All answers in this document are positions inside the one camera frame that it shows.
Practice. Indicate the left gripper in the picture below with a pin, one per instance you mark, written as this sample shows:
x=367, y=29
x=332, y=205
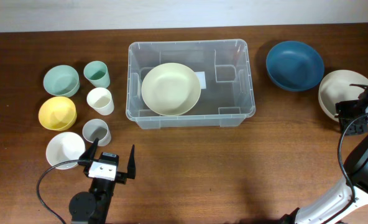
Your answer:
x=120, y=177

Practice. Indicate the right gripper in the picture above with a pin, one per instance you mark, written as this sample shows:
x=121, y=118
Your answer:
x=343, y=106

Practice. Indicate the beige bowl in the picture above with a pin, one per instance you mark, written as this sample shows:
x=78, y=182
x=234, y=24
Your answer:
x=336, y=87

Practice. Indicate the dark blue bowl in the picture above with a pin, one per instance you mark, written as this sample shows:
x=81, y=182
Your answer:
x=294, y=66

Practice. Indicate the cream bowl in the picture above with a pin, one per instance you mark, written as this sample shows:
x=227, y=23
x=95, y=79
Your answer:
x=171, y=89

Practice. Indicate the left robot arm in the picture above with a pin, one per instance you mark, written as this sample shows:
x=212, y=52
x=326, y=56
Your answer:
x=92, y=206

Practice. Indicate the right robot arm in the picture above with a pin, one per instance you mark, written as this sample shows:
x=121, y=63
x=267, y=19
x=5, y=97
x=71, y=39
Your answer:
x=351, y=191

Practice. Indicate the grey cup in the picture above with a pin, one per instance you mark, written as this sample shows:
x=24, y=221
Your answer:
x=97, y=128

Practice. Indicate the white small bowl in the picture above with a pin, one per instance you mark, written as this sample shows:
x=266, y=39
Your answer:
x=63, y=147

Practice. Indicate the cream white cup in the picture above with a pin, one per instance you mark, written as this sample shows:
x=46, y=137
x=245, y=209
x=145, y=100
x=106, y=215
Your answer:
x=101, y=100

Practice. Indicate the yellow small bowl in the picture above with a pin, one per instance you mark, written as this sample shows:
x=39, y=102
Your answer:
x=57, y=113

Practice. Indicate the mint green cup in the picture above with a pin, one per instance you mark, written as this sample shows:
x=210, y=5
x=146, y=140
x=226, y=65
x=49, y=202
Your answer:
x=96, y=72

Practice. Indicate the mint green small bowl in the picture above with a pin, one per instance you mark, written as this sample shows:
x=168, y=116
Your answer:
x=62, y=80

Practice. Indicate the clear plastic storage bin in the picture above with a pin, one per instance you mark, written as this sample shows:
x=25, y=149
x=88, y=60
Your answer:
x=228, y=98

